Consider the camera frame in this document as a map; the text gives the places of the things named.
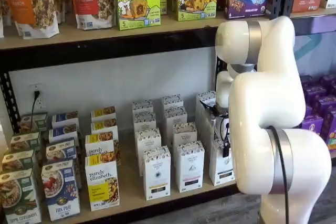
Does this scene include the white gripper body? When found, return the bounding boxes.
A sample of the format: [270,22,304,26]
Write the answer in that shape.
[212,113,231,145]

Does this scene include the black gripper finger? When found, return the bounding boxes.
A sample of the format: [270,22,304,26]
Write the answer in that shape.
[222,141,232,158]

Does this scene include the white box green strip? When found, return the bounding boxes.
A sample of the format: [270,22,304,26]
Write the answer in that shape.
[208,138,236,187]
[195,91,218,110]

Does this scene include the white box pink strip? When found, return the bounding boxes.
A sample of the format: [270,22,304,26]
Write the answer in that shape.
[161,94,184,111]
[172,121,198,146]
[163,105,188,127]
[175,140,206,194]

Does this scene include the white box yellow strip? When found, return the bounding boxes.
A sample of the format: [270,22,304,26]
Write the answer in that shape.
[132,112,157,132]
[134,127,163,177]
[142,145,172,201]
[130,99,154,116]

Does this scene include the purple Annie's box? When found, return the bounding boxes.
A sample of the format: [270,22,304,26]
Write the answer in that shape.
[300,74,313,86]
[301,115,326,136]
[305,84,328,101]
[321,108,336,144]
[318,73,336,89]
[310,96,336,118]

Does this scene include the purely elizabeth yellow white box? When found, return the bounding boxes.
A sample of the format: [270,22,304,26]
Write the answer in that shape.
[84,152,121,212]
[90,117,119,137]
[84,131,122,167]
[90,105,117,123]

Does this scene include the black metal shelf unit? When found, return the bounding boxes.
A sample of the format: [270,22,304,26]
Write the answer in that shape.
[282,0,336,161]
[0,0,289,224]

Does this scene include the blue oatmeal box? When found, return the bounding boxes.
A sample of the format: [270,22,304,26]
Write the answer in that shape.
[41,159,81,222]
[48,123,80,144]
[51,110,80,128]
[45,137,80,167]

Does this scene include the green oatmeal box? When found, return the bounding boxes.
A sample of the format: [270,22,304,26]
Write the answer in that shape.
[9,130,43,154]
[1,149,38,175]
[0,168,43,224]
[19,112,49,133]

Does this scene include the purely elizabeth red granola bag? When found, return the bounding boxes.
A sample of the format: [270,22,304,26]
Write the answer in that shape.
[68,0,117,31]

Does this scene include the purely elizabeth orange granola bag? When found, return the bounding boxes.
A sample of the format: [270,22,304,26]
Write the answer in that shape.
[0,0,60,40]

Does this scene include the white wall outlet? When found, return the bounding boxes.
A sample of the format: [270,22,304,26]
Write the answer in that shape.
[29,83,47,110]

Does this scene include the black plug with cord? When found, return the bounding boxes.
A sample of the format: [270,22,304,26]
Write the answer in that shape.
[30,90,41,116]

